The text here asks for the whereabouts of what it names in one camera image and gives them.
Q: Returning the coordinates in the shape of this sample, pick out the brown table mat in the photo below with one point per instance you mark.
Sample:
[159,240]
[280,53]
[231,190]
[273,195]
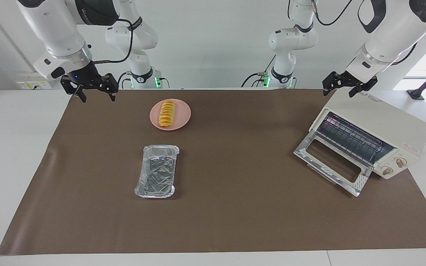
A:
[235,203]

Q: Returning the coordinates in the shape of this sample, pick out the silver foil tray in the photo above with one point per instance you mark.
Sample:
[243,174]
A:
[157,171]

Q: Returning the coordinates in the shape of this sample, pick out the sliced yellow bread loaf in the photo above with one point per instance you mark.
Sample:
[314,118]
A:
[166,113]

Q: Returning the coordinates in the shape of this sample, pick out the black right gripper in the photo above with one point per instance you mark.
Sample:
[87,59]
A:
[85,77]

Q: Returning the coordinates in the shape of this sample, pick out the metal oven rack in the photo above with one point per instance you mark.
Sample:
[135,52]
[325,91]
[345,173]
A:
[353,140]

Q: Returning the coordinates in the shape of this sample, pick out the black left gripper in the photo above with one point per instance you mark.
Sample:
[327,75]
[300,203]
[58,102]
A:
[351,79]

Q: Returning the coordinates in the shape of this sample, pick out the cream toaster oven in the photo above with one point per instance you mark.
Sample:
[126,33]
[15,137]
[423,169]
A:
[383,118]

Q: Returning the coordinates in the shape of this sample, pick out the pink round plate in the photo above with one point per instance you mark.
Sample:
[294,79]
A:
[181,114]

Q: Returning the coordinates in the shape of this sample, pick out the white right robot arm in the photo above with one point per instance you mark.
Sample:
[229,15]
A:
[56,29]

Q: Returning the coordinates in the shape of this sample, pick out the white wall socket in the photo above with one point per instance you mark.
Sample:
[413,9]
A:
[31,85]

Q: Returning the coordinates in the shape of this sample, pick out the cream oven knob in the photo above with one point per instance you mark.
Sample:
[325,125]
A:
[386,170]
[401,161]

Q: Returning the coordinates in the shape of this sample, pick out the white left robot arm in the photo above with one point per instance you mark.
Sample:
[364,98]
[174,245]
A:
[394,33]

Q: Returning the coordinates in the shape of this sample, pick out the glass oven door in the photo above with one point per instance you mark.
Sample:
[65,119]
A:
[309,155]

